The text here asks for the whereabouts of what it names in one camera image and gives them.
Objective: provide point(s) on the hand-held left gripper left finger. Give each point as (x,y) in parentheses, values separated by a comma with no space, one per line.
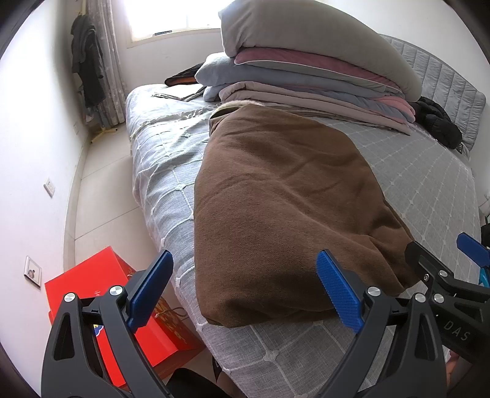
(149,291)

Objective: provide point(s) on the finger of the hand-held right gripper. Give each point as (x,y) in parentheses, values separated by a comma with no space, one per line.
(474,250)
(419,254)

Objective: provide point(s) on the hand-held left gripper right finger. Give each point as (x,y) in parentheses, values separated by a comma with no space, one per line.
(338,291)

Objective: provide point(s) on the brown blanket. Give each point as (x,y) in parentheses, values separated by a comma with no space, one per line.
(283,199)

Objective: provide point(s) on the clothes rack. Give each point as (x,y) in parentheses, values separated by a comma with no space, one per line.
(102,132)

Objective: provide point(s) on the dark hanging clothes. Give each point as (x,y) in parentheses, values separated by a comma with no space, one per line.
(90,65)

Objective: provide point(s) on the red gift box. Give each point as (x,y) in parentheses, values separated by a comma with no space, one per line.
(95,268)

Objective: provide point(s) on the bed with grey checked sheet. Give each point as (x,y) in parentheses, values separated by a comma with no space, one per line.
(421,183)

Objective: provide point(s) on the black puffer jacket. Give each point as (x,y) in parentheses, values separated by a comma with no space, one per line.
(436,122)

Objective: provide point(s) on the grey padded headboard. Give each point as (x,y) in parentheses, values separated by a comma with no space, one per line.
(440,72)

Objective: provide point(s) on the stack of folded quilts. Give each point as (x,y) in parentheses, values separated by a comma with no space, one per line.
(268,92)

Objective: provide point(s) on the black and orange garment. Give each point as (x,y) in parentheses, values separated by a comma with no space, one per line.
(183,78)

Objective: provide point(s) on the light blue folded quilt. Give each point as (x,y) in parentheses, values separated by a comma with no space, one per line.
(218,72)

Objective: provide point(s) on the patterned curtain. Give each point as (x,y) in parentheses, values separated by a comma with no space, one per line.
(111,57)

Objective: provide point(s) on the large grey pillow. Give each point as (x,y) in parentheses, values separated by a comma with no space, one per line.
(306,34)

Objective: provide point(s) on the window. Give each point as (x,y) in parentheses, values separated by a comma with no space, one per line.
(172,15)

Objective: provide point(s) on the white wall socket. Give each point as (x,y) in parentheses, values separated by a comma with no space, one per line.
(50,187)

